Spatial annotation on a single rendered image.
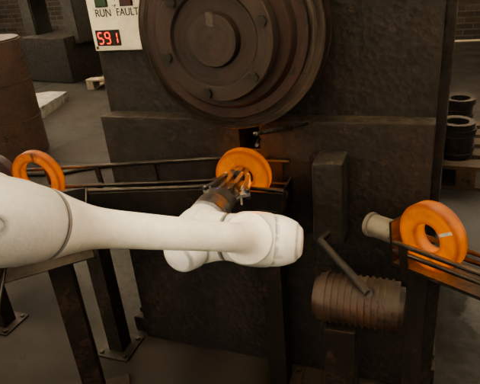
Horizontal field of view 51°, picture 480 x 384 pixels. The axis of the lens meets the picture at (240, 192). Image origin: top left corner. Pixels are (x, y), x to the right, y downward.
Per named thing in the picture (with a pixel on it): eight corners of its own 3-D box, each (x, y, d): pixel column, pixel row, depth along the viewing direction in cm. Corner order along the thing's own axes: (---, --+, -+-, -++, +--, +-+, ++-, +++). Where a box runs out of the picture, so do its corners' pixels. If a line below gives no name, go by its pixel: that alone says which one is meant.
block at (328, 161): (321, 225, 143) (319, 147, 133) (349, 228, 140) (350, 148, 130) (312, 244, 134) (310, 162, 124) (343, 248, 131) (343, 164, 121)
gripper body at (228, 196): (201, 219, 122) (215, 200, 130) (233, 222, 119) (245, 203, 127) (196, 192, 119) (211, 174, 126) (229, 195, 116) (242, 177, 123)
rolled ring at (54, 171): (1, 169, 165) (8, 165, 168) (37, 212, 169) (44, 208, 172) (32, 142, 156) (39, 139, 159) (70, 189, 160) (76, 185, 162)
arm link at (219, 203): (226, 238, 115) (235, 224, 120) (222, 204, 111) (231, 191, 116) (190, 234, 118) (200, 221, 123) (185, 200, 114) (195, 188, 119)
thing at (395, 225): (411, 252, 118) (410, 210, 114) (413, 253, 117) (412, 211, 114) (390, 264, 114) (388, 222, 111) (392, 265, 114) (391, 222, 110)
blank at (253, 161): (213, 148, 138) (209, 153, 135) (266, 144, 131) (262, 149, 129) (226, 197, 144) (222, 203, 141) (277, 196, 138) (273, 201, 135)
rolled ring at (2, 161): (1, 152, 162) (8, 148, 165) (-38, 161, 170) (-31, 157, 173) (25, 202, 169) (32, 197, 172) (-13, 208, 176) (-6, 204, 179)
